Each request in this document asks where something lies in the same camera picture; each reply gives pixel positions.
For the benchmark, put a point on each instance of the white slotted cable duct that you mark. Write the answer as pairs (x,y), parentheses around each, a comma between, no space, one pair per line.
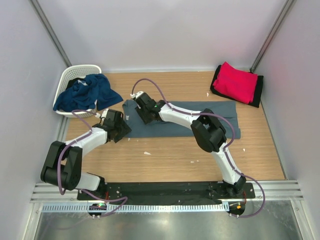
(102,208)

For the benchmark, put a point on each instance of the black garment in basket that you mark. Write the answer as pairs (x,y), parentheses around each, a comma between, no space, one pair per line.
(76,83)

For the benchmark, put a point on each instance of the aluminium corner post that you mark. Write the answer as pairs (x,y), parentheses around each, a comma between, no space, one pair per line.
(276,26)
(50,31)

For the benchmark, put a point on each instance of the folded black t shirt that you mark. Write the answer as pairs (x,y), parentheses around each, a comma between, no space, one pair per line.
(257,92)

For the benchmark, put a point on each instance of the right aluminium corner post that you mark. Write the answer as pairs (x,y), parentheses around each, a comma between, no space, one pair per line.
(276,26)

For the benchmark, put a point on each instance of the right wrist camera housing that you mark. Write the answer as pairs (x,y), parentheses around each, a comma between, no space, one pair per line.
(136,95)

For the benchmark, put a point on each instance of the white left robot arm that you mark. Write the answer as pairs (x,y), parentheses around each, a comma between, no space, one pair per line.
(63,164)

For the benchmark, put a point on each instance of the folded pink t shirt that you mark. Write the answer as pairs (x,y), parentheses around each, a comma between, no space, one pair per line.
(238,84)

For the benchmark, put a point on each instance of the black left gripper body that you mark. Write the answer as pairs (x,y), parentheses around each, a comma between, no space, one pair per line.
(122,129)

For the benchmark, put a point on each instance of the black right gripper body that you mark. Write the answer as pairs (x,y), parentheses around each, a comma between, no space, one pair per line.
(143,114)

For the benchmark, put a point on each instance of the white perforated laundry basket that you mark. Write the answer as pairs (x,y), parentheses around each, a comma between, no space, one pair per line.
(72,72)

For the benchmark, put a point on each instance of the left aluminium corner post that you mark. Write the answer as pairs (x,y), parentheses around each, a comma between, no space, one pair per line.
(50,31)

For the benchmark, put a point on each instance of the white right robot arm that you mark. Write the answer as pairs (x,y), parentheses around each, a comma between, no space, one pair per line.
(213,134)

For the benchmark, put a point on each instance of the grey-blue t shirt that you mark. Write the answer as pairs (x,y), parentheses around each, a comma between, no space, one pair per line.
(157,129)

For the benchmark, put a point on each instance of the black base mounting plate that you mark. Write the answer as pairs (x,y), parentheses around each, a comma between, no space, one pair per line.
(168,193)

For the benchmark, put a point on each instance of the aluminium frame rail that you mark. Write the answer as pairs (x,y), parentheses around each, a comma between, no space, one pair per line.
(274,190)

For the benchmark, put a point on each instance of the navy blue t shirt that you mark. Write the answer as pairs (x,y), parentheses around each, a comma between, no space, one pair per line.
(96,95)

